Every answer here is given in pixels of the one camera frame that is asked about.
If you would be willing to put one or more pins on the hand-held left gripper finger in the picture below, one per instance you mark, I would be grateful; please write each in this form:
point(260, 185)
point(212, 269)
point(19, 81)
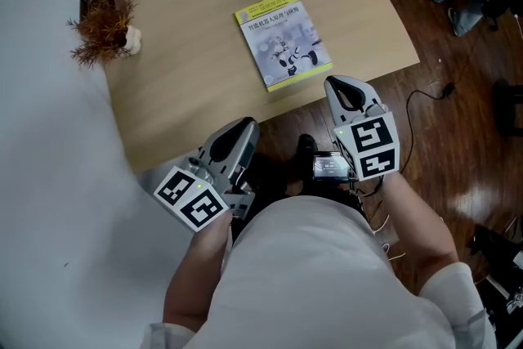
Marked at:
point(205, 149)
point(245, 153)

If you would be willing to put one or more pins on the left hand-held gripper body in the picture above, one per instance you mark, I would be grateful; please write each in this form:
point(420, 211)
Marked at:
point(192, 200)

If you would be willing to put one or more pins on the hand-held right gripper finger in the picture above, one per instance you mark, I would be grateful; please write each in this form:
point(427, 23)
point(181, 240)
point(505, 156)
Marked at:
point(372, 98)
point(336, 110)

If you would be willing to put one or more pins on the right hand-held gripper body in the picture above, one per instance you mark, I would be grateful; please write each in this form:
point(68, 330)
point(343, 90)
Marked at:
point(372, 147)

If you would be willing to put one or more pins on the yellow-edged paperback book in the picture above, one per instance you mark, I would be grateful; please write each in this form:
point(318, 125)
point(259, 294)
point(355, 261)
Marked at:
point(282, 41)

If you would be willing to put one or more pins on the person's left forearm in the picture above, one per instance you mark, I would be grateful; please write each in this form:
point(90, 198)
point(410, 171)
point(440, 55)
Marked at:
point(196, 269)

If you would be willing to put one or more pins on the person's right forearm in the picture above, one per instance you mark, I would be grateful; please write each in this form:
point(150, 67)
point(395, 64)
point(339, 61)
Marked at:
point(412, 225)

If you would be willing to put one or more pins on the person's black trousers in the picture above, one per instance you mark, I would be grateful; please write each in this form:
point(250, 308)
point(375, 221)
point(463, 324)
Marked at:
point(269, 175)

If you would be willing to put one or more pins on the person's black shoe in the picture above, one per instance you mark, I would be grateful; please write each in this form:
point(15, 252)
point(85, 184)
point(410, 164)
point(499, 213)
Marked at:
point(306, 147)

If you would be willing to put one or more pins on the black device with screen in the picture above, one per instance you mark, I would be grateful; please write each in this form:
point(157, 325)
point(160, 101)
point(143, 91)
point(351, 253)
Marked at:
point(329, 167)

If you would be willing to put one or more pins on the light wooden table white legs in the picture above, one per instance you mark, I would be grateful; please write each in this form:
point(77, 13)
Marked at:
point(184, 73)

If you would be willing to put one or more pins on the black chair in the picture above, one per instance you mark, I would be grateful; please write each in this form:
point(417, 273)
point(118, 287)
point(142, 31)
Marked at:
point(510, 106)

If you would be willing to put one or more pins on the person's white shirt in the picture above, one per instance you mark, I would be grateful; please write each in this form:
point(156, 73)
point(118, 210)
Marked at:
point(310, 278)

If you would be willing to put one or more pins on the black equipment pile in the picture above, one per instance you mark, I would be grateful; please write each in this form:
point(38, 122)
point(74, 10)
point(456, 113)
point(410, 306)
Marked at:
point(490, 241)

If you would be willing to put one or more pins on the brown dried plant white vase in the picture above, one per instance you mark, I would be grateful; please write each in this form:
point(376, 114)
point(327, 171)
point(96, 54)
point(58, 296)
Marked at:
point(102, 28)

